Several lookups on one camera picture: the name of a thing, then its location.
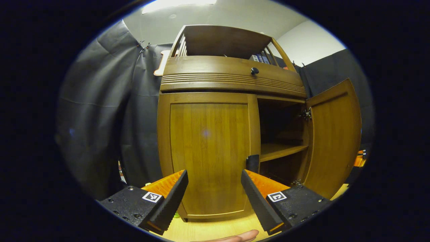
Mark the wooden inner cabinet shelf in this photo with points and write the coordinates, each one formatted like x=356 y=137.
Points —
x=278 y=151

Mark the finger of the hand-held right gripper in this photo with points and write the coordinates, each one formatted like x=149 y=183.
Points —
x=359 y=162

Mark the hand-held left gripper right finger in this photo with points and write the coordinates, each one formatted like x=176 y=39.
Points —
x=257 y=201

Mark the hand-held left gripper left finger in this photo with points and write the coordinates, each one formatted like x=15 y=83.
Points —
x=173 y=201

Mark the grey white book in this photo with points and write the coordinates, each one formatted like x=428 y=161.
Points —
x=254 y=57

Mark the black round drawer knob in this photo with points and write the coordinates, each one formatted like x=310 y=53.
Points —
x=254 y=71

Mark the dark blue book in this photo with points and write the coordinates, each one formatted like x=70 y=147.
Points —
x=262 y=58

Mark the ceiling light panel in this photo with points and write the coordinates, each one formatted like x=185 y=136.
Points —
x=178 y=5

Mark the metal door hinge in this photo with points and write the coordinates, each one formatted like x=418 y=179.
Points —
x=305 y=114
x=297 y=183

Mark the wooden cabinet door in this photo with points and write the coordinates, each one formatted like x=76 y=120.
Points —
x=336 y=141
x=208 y=141

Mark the wooden double-door shoe cabinet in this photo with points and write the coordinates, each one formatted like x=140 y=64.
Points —
x=221 y=40

